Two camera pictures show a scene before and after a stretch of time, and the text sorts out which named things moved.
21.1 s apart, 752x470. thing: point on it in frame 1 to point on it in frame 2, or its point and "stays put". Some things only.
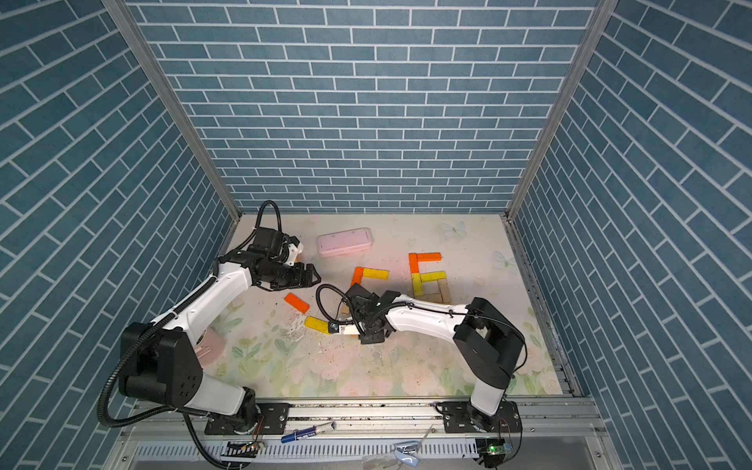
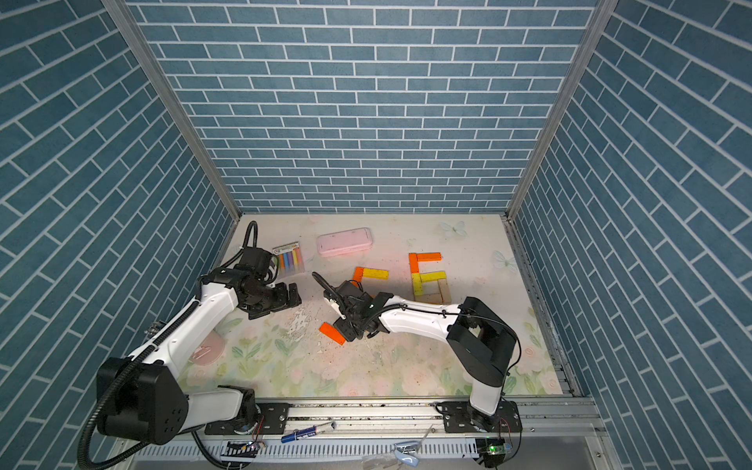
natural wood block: [433, 298] stays put
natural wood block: [445, 291] stays put
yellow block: [417, 286] stays put
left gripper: [298, 279] to [283, 300]
